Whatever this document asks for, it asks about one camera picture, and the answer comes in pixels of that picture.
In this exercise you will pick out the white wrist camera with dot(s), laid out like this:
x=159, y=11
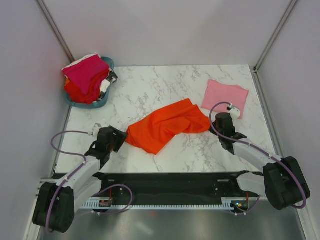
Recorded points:
x=95, y=130
x=234, y=111

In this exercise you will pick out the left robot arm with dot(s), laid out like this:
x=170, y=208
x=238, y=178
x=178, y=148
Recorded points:
x=58, y=201

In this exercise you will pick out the magenta t shirt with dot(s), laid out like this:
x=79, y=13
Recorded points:
x=83, y=71

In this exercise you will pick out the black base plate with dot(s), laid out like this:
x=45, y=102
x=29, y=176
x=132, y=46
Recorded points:
x=171, y=188

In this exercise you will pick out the black white patterned t shirt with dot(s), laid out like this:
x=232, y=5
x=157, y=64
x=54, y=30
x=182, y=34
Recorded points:
x=106, y=83

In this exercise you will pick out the orange t shirt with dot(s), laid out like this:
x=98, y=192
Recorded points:
x=155, y=131

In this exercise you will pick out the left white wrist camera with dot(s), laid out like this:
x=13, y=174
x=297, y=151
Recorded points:
x=95, y=130

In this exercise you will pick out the aluminium frame rail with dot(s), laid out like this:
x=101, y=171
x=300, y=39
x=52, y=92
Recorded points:
x=41, y=183

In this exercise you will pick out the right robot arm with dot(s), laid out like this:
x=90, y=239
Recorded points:
x=282, y=181

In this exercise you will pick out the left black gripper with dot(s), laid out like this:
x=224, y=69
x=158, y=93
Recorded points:
x=120, y=137

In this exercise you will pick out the pink folded t shirt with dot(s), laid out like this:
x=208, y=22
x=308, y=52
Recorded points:
x=217, y=92

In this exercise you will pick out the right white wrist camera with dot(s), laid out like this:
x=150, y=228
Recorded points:
x=234, y=111

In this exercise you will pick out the teal laundry basket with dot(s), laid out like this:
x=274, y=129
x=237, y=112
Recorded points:
x=97, y=104

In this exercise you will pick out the white slotted cable duct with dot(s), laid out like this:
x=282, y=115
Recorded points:
x=224, y=204

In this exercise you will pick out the red t shirt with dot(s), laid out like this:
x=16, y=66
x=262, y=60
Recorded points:
x=89, y=95

